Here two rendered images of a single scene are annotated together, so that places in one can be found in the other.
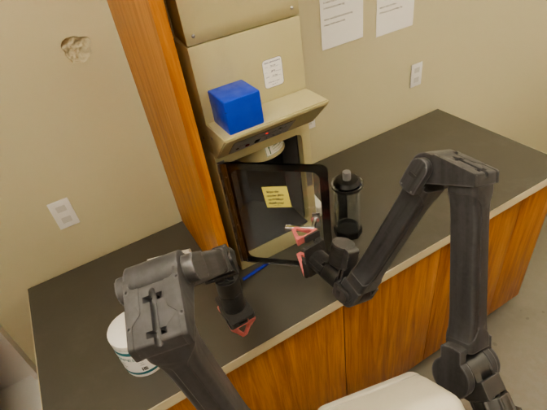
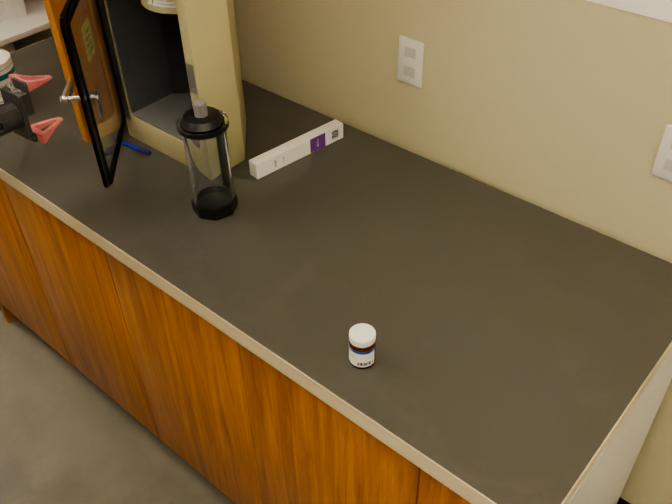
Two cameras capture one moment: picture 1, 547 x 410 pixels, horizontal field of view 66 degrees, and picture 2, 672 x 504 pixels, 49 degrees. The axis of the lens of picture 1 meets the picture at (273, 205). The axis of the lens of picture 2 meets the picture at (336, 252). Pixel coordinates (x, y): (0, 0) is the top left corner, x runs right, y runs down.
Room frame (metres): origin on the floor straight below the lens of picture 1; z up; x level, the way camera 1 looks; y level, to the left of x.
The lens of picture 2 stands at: (0.85, -1.58, 1.95)
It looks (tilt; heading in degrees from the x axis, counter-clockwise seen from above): 41 degrees down; 66
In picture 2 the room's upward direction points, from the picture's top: 1 degrees counter-clockwise
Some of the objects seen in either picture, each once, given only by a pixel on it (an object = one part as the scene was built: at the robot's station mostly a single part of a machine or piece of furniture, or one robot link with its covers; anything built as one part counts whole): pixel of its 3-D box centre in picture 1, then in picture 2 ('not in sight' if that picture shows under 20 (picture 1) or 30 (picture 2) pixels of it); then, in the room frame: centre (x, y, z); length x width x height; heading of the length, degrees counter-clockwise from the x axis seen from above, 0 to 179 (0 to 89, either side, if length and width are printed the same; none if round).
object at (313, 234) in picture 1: (304, 239); (32, 90); (0.84, -0.07, 1.22); 0.09 x 0.07 x 0.07; 27
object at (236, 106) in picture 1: (236, 106); not in sight; (1.01, 0.05, 1.56); 0.10 x 0.10 x 0.09; 24
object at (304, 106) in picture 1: (270, 128); not in sight; (1.05, -0.03, 1.46); 0.32 x 0.11 x 0.10; 114
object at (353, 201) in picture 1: (347, 207); (208, 163); (1.14, -0.26, 1.06); 0.11 x 0.11 x 0.21
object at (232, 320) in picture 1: (232, 300); not in sight; (0.68, 0.14, 1.21); 0.10 x 0.07 x 0.07; 24
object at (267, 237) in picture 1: (280, 219); (96, 77); (0.98, -0.01, 1.19); 0.30 x 0.01 x 0.40; 70
